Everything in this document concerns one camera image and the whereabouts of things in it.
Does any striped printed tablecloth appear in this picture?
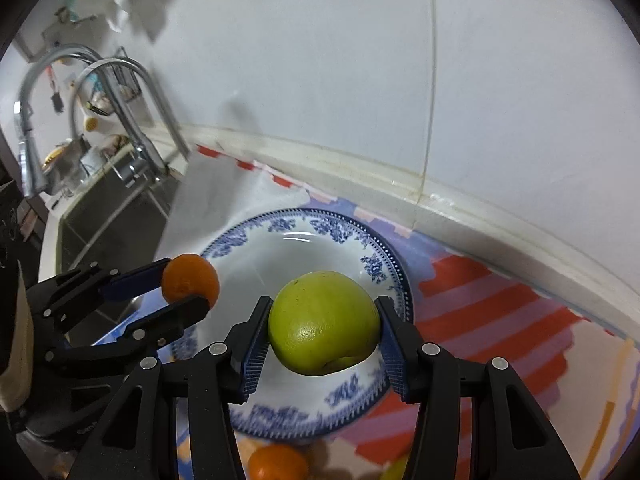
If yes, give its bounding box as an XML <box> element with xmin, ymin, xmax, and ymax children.
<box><xmin>95</xmin><ymin>142</ymin><xmax>640</xmax><ymax>480</ymax></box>

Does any chrome faucet with spray head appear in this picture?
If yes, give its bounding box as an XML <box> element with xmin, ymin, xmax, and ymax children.
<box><xmin>14</xmin><ymin>45</ymin><xmax>168</xmax><ymax>198</ymax></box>

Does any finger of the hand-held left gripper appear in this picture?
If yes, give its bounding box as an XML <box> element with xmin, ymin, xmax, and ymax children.
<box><xmin>44</xmin><ymin>295</ymin><xmax>211</xmax><ymax>376</ymax></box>
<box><xmin>27</xmin><ymin>258</ymin><xmax>173</xmax><ymax>333</ymax></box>

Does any blue and white plate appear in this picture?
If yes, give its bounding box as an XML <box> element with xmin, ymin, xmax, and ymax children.
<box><xmin>172</xmin><ymin>207</ymin><xmax>413</xmax><ymax>443</ymax></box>

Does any chrome gooseneck faucet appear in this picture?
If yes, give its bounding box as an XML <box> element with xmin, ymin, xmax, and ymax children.
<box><xmin>67</xmin><ymin>57</ymin><xmax>193</xmax><ymax>163</ymax></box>

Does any orange tangerine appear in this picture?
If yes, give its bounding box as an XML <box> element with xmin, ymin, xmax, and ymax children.
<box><xmin>161</xmin><ymin>255</ymin><xmax>221</xmax><ymax>311</ymax></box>
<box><xmin>248</xmin><ymin>444</ymin><xmax>310</xmax><ymax>480</ymax></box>

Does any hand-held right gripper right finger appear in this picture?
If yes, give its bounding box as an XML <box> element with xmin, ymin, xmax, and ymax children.
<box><xmin>374</xmin><ymin>295</ymin><xmax>583</xmax><ymax>480</ymax></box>

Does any dark kitchen sink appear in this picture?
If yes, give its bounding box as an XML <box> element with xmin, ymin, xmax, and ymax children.
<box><xmin>40</xmin><ymin>160</ymin><xmax>186</xmax><ymax>346</ymax></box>

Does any clear plastic bag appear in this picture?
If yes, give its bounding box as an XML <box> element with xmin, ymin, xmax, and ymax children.
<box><xmin>107</xmin><ymin>0</ymin><xmax>176</xmax><ymax>41</ymax></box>

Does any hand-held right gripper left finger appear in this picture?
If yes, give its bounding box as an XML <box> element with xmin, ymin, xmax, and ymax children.
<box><xmin>65</xmin><ymin>296</ymin><xmax>275</xmax><ymax>480</ymax></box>

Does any green apple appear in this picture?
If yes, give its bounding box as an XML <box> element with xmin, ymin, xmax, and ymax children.
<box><xmin>267</xmin><ymin>270</ymin><xmax>382</xmax><ymax>376</ymax></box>

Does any black wire rack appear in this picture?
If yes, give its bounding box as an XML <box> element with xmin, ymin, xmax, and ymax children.
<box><xmin>75</xmin><ymin>47</ymin><xmax>156</xmax><ymax>126</ymax></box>

